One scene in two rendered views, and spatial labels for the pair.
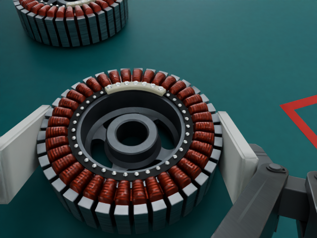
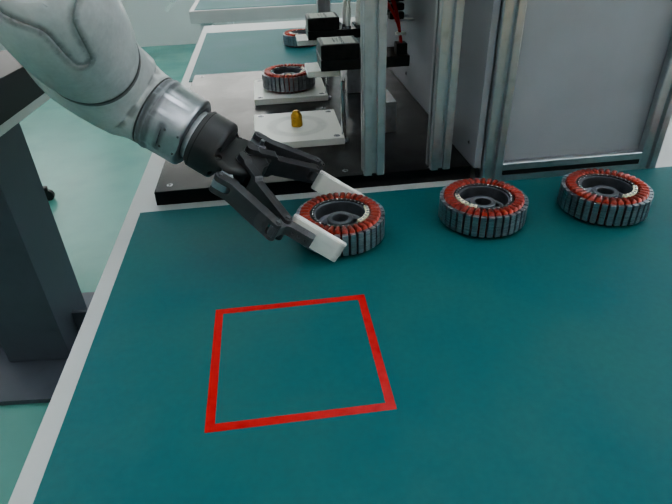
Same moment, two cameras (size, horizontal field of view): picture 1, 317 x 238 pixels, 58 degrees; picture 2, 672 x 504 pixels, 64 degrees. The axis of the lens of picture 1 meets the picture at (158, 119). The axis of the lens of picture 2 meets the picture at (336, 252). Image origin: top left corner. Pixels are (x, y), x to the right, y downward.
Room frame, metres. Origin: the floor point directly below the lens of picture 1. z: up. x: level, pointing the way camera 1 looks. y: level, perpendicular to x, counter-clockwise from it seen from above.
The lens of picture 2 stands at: (0.25, -0.56, 1.11)
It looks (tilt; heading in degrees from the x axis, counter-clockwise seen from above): 33 degrees down; 105
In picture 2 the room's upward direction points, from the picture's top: 2 degrees counter-clockwise
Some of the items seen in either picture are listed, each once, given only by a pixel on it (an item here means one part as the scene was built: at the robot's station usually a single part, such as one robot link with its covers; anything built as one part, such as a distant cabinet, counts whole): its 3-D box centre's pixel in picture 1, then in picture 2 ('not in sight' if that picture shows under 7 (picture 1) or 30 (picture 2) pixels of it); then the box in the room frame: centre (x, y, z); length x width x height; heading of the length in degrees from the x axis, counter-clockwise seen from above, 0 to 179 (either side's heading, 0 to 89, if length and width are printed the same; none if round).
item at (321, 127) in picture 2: not in sight; (297, 128); (-0.04, 0.32, 0.78); 0.15 x 0.15 x 0.01; 21
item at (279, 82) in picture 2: not in sight; (288, 77); (-0.12, 0.54, 0.80); 0.11 x 0.11 x 0.04
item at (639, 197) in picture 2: not in sight; (604, 195); (0.44, 0.15, 0.77); 0.11 x 0.11 x 0.04
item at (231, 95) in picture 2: not in sight; (301, 115); (-0.07, 0.43, 0.76); 0.64 x 0.47 x 0.02; 111
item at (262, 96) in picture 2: not in sight; (289, 89); (-0.12, 0.54, 0.78); 0.15 x 0.15 x 0.01; 21
